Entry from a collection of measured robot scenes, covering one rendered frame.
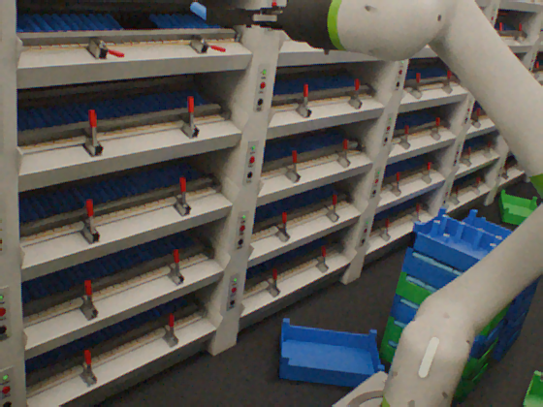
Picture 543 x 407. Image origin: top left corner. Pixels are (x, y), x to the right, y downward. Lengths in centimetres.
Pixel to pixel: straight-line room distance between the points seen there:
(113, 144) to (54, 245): 25
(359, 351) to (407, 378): 86
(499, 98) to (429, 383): 51
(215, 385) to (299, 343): 34
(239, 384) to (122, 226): 62
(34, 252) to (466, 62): 90
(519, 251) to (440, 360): 26
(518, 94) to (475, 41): 10
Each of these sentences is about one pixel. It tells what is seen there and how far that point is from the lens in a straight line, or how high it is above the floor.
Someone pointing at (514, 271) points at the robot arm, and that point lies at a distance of 122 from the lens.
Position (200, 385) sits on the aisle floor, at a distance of 177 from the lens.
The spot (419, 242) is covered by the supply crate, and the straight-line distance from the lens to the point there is 180.
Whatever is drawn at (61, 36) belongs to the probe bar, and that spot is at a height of 94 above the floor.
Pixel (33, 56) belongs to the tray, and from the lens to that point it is 118.
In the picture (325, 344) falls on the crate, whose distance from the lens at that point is 200.
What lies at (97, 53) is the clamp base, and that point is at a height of 92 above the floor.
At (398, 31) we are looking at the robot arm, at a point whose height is 107.
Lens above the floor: 115
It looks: 23 degrees down
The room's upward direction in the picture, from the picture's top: 9 degrees clockwise
